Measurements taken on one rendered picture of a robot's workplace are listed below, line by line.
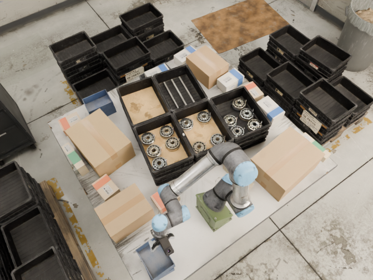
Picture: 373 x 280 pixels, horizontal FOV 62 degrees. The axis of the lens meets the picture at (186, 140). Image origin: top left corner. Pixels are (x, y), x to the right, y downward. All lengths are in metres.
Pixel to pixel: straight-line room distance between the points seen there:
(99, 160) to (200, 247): 0.87
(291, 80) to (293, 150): 1.25
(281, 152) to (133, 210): 1.04
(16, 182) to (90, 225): 0.72
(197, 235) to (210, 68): 1.34
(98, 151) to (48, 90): 1.92
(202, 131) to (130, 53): 1.44
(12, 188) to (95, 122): 0.90
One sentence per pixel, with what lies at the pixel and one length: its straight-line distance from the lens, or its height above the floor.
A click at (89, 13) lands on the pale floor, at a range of 4.88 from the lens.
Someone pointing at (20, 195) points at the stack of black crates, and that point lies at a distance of 2.78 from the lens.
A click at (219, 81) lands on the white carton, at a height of 0.79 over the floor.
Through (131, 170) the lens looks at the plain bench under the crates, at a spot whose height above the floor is 0.70.
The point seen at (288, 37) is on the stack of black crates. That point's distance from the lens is 3.78.
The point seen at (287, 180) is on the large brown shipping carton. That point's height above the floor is 0.90.
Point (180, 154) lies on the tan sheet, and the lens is 2.18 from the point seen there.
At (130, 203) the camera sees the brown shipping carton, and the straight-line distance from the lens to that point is 2.04.
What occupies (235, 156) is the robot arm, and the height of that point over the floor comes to 1.47.
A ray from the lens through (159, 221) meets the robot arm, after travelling 1.52.
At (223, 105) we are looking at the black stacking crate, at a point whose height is 0.83.
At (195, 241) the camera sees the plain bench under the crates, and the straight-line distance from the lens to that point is 2.10.
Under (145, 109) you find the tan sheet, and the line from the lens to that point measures 2.43.
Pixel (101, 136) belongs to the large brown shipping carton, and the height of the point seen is 0.90.
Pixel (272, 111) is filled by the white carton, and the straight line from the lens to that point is 2.50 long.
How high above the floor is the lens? 2.74
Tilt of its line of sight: 58 degrees down
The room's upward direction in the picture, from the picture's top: 3 degrees counter-clockwise
